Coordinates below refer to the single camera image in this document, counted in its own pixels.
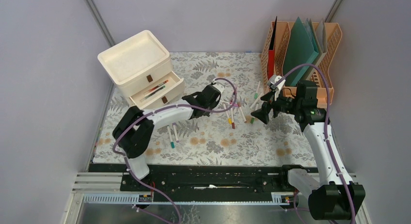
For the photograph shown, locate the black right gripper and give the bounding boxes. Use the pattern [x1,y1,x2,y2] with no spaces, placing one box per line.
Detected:
[251,88,301,125]

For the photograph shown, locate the orange clear pen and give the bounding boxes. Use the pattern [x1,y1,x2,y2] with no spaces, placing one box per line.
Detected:
[144,80,169,95]

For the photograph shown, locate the green clear pen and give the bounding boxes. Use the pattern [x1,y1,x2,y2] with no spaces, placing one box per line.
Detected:
[140,85,165,102]

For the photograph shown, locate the red file folder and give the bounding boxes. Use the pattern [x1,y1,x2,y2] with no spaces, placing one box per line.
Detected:
[267,17,277,80]

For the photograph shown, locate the teal file folder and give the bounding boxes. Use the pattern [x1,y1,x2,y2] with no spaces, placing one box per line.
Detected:
[283,17,315,75]

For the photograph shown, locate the cream drawer unit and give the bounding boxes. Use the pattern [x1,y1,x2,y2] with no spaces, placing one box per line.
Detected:
[97,30,185,110]

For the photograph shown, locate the beige file folder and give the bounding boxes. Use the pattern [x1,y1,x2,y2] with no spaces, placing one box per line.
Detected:
[303,19,328,67]

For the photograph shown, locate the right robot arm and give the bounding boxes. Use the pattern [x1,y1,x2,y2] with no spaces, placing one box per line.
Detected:
[251,80,365,222]

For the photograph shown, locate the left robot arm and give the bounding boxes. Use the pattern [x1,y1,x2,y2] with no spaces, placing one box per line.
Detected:
[112,83,224,191]

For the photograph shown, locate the floral desk mat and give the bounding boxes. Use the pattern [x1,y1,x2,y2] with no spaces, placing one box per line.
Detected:
[92,52,317,167]

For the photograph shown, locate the light green capped marker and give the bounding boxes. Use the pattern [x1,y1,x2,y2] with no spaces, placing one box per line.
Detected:
[254,81,261,99]

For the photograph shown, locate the yellow capped white marker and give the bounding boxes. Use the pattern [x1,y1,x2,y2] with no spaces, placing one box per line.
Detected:
[222,103,232,125]

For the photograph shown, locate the dark red capped white marker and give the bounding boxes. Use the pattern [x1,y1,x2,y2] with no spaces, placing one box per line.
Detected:
[230,108,236,129]

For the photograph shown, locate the purple capped white marker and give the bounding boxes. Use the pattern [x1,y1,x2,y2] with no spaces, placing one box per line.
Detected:
[172,123,179,143]

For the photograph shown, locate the teal capped white marker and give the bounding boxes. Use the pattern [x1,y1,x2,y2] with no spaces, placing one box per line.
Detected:
[167,126,175,149]

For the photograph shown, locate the peach plastic file organizer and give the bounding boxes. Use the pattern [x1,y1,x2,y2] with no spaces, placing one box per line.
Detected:
[259,21,343,104]

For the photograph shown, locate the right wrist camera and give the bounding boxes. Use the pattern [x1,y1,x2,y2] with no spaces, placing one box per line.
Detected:
[267,75,285,93]

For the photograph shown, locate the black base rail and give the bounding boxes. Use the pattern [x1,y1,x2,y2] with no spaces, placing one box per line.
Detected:
[88,163,302,195]

